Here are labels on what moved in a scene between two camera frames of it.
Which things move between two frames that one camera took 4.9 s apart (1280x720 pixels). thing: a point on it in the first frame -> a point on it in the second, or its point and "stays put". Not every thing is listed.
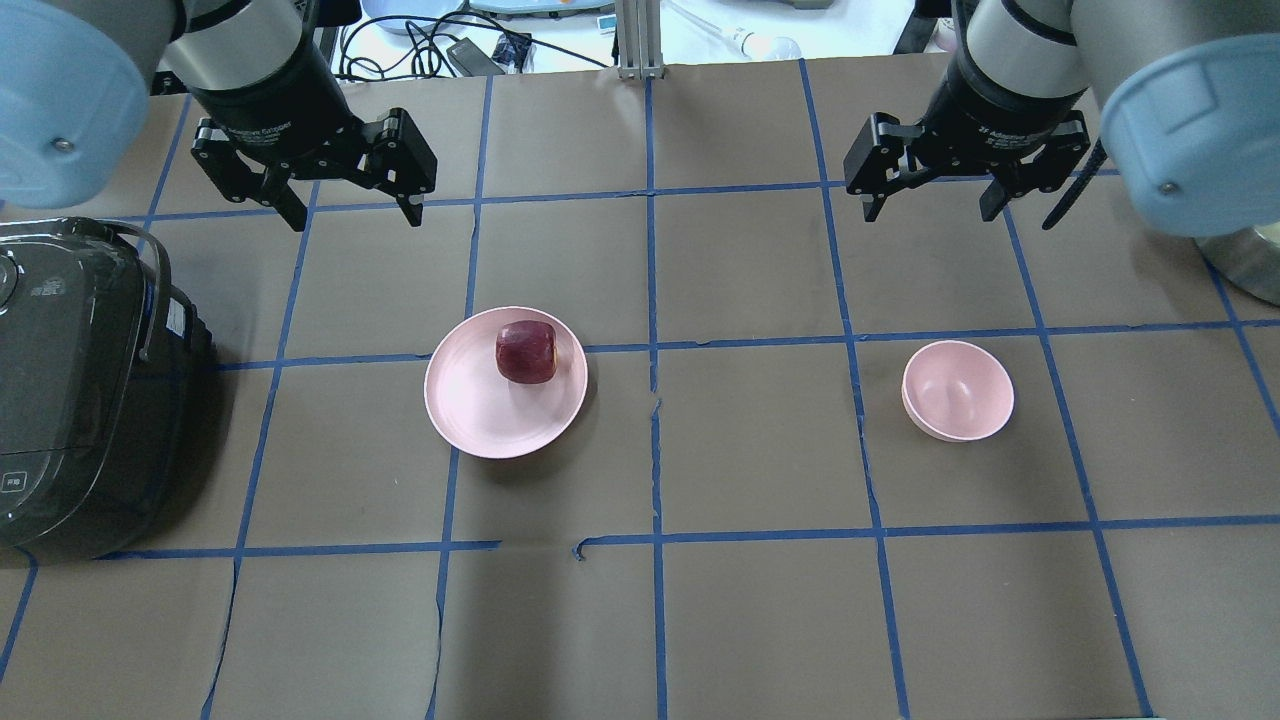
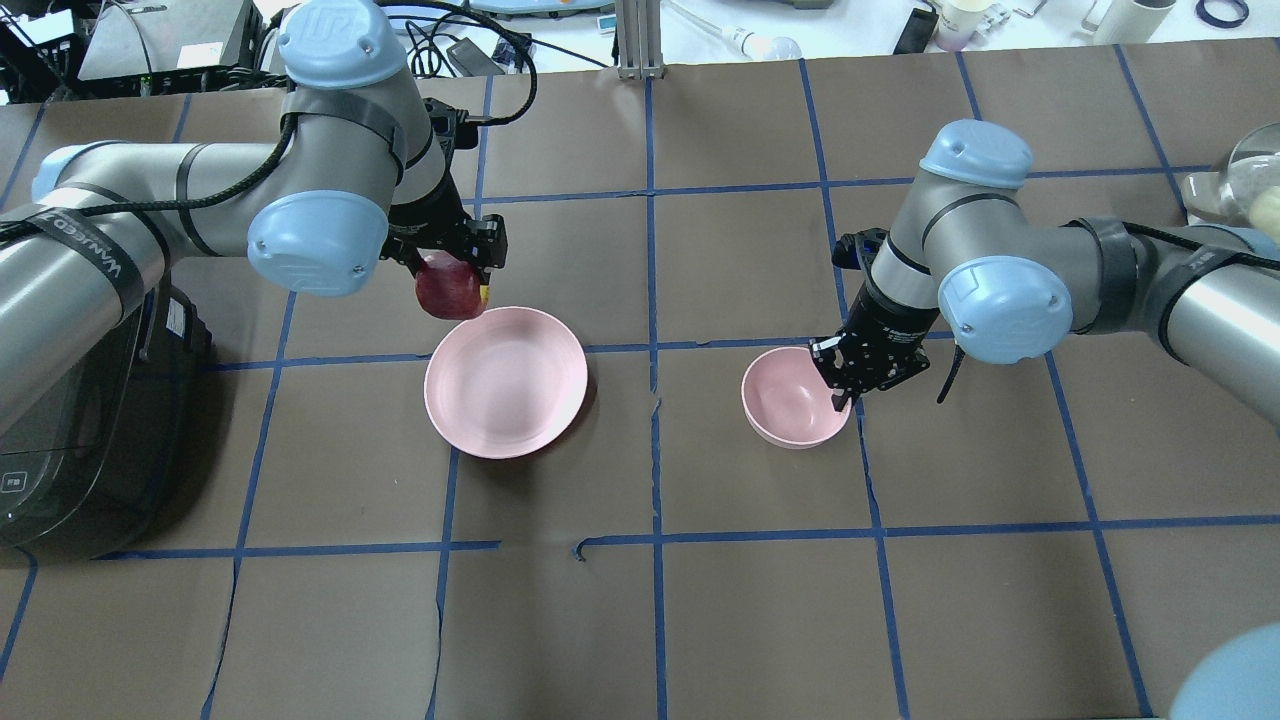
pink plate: (478, 410) stays put
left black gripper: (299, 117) -> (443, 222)
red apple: (526, 352) -> (450, 289)
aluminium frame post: (638, 39) stays put
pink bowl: (956, 391) -> (787, 400)
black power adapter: (472, 59) stays put
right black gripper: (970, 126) -> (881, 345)
